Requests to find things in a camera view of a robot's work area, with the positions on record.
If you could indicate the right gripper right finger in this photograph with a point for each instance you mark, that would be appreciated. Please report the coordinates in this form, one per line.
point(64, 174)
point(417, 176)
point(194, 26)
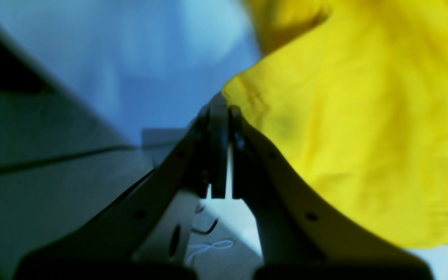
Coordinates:
point(303, 237)

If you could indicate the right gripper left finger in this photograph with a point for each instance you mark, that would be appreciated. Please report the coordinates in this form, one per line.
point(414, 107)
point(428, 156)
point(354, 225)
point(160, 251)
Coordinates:
point(143, 233)

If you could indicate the orange t-shirt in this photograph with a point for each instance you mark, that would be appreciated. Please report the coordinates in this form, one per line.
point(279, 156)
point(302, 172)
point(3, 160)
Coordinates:
point(354, 93)

